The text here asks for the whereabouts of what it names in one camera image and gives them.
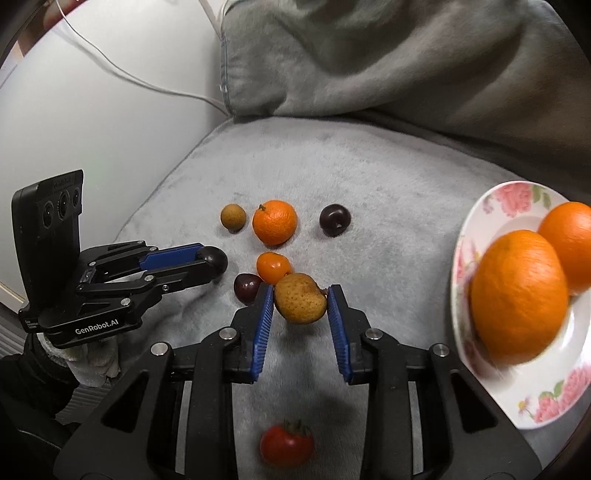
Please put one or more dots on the red tomato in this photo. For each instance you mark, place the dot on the red tomato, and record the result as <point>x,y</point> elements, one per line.
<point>287,445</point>

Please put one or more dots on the medium tangerine with stem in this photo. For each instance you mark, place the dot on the medium tangerine with stem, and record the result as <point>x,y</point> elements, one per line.
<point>274,222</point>

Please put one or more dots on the small brown longan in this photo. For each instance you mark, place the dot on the small brown longan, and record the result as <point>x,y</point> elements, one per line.
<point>233,217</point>

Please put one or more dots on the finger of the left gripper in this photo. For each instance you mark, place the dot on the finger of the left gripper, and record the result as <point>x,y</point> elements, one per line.
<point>179,277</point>
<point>171,259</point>

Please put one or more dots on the dark red plum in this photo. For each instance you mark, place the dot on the dark red plum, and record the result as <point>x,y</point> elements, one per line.
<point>246,287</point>

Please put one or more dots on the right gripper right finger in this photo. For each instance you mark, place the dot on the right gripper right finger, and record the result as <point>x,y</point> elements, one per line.
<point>348,329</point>

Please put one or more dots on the floral white plate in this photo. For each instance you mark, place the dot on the floral white plate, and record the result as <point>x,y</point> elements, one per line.
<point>536,393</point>

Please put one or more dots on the large orange with stem mark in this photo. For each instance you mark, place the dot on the large orange with stem mark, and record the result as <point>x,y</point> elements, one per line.
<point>518,298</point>

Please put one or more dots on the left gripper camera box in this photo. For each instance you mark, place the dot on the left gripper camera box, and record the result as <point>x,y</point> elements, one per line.
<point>45,219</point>

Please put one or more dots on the speckled brown yellow fruit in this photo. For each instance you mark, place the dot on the speckled brown yellow fruit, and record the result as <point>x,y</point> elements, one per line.
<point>299,299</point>

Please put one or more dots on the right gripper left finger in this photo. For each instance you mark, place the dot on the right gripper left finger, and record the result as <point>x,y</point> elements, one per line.
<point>253,324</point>

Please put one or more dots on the left gloved hand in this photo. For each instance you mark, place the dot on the left gloved hand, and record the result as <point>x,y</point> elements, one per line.
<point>92,364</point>

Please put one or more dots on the small orange kumquat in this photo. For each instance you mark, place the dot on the small orange kumquat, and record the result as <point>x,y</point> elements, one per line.
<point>272,267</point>

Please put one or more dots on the large smooth orange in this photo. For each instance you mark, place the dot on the large smooth orange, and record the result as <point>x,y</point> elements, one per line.
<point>567,229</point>

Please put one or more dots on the grey blanket on backrest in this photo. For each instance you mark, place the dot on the grey blanket on backrest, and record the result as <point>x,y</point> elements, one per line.
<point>503,79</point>

